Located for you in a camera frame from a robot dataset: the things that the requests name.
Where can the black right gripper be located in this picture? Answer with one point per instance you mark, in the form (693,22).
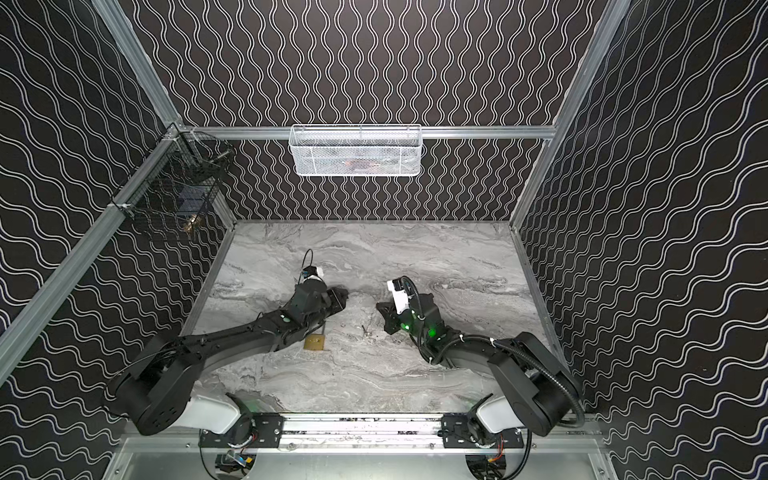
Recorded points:
(396,317)

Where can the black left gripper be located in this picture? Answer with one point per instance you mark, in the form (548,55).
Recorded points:
(327,298)

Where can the brass padlock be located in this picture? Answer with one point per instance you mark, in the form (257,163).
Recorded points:
(315,340)

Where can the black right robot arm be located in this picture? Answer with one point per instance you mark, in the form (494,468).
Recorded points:
(537,392)

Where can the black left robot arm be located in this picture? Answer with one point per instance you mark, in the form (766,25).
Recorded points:
(161,388)

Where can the aluminium back crossbar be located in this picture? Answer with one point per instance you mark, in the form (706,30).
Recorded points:
(545,132)

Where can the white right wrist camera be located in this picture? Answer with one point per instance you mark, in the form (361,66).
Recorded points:
(397,288)

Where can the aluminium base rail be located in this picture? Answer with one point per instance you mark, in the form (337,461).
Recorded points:
(365,433)

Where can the white mesh wall basket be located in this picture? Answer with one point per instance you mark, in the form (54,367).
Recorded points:
(325,156)

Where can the black wire wall basket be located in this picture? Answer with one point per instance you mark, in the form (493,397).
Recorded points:
(176,201)

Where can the aluminium left side rail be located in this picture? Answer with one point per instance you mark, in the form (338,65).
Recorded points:
(36,315)

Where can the aluminium corner frame post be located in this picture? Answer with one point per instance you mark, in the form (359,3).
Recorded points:
(129,45)

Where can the aluminium right corner post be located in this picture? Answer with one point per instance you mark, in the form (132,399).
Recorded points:
(611,19)

